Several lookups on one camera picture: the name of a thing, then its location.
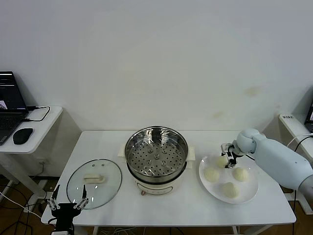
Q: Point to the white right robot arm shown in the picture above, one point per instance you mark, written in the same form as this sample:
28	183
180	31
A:
276	159

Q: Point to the cream electric cooking pot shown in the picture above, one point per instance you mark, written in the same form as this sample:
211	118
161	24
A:
159	187

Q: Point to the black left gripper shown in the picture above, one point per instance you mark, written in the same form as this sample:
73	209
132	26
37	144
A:
64	213

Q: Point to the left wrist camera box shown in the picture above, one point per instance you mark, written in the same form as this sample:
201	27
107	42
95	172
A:
62	233

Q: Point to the small printed table label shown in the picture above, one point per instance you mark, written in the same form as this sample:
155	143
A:
287	117

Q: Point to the black open laptop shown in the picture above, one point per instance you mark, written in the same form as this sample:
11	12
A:
9	93

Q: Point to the black computer mouse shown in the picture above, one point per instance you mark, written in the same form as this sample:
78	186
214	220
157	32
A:
22	135

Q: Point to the white round plate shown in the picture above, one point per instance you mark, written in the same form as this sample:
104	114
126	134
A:
247	193

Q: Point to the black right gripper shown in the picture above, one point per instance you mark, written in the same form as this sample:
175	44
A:
232	150

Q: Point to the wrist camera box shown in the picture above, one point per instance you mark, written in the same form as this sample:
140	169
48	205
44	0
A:
224	148
62	233

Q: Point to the white steamed baozi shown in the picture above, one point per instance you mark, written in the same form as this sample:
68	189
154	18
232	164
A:
240	174
230	190
211	175
220	162

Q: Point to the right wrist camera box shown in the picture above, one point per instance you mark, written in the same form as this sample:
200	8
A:
224	148

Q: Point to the round glass pot lid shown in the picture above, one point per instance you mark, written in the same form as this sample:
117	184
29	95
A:
102	195

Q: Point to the stainless steel steamer basket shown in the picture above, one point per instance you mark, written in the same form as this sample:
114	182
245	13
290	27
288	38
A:
156	161

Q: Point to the white rounded side table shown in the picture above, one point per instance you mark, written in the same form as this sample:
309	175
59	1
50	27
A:
36	137

